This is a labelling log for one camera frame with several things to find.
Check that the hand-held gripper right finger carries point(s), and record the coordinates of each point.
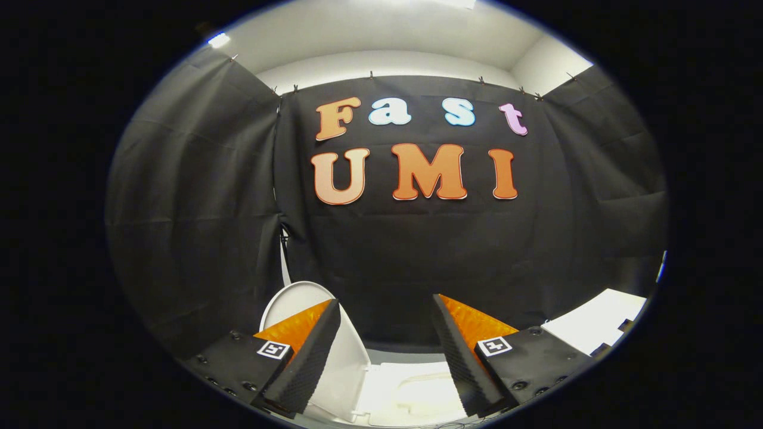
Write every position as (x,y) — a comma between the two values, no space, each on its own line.
(462,363)

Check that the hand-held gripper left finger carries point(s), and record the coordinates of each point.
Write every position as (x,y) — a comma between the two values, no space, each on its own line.
(310,363)

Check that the thin white tube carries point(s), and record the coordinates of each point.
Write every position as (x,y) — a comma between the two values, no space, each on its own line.
(285,262)

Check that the black backdrop cloth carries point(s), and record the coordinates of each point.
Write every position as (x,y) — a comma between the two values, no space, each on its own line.
(417,250)

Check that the white drawer cabinet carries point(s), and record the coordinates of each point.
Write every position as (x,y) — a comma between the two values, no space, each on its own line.
(596,322)

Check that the small ceiling light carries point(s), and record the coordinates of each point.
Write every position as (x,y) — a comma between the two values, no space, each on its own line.
(219,40)

